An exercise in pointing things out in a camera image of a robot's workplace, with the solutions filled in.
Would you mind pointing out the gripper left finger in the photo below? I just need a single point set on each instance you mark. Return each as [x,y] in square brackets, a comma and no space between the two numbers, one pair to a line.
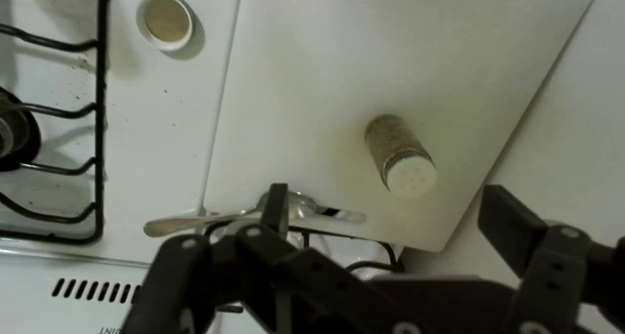
[195,275]

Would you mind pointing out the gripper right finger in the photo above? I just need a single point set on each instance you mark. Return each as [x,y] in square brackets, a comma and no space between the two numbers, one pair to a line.
[552,270]

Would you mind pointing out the white gas stove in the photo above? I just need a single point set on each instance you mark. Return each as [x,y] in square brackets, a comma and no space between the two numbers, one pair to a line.
[156,143]

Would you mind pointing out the black stove grate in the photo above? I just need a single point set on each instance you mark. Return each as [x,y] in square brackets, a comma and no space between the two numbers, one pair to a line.
[100,129]

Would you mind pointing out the spice shaker with white cap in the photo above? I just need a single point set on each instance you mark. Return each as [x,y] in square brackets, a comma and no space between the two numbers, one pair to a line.
[398,153]

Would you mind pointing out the stove burner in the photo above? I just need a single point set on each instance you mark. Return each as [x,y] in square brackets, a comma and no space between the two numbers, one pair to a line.
[17,134]

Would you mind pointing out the metal spoon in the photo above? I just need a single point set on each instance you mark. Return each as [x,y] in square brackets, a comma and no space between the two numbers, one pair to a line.
[195,221]

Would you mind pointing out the round white-rimmed jar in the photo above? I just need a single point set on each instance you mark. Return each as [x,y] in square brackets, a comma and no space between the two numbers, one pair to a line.
[166,20]

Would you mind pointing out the white cutting board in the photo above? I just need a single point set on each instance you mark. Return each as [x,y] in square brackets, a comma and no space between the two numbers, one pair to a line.
[366,55]

